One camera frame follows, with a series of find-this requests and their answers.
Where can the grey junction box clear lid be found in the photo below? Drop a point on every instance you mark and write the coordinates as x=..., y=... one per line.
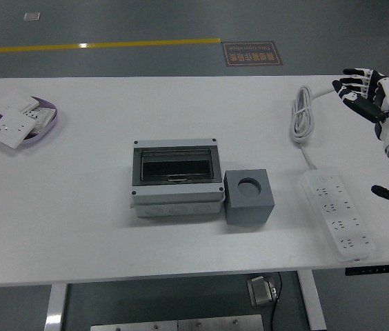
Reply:
x=177, y=196

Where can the grey cube with round hole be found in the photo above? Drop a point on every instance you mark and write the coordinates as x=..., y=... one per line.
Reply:
x=246, y=210

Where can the white power strip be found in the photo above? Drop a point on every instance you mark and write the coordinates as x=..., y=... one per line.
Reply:
x=339, y=213

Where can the brown floor sign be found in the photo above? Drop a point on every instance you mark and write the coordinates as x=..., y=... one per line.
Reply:
x=251, y=53

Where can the black table control panel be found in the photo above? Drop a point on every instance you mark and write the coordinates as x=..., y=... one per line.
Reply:
x=374, y=270

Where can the white table leg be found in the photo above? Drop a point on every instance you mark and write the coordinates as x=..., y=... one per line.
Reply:
x=313, y=303
x=56, y=307

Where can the grey metal foot pedal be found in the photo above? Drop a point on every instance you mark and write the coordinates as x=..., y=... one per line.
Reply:
x=260, y=291

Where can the yellow floor tape line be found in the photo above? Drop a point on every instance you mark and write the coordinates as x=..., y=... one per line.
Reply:
x=111, y=45

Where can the purple oval tray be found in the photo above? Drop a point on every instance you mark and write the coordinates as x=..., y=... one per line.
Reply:
x=52, y=121

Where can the white socket module with holes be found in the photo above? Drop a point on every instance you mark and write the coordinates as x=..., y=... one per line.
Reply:
x=42, y=115

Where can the metal base plate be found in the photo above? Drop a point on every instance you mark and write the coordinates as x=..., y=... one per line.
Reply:
x=198, y=324

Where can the white wall switch plate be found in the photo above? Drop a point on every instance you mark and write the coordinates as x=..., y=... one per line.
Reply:
x=13, y=100

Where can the white wall socket plate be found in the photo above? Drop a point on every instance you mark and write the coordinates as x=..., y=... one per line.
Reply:
x=10, y=129

